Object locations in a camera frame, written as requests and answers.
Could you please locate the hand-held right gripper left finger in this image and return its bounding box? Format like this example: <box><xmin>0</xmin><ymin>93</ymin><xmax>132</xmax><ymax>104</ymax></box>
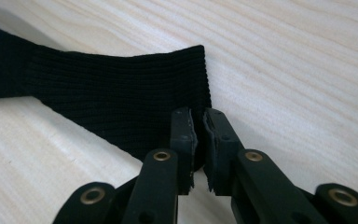
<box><xmin>170</xmin><ymin>106</ymin><xmax>199</xmax><ymax>196</ymax></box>

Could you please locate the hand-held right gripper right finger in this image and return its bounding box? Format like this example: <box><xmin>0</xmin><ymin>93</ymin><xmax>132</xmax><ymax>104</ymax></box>
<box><xmin>201</xmin><ymin>107</ymin><xmax>245</xmax><ymax>197</ymax></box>

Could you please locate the black knitted sock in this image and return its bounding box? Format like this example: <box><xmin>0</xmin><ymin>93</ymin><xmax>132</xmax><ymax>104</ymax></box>
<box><xmin>0</xmin><ymin>13</ymin><xmax>213</xmax><ymax>173</ymax></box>

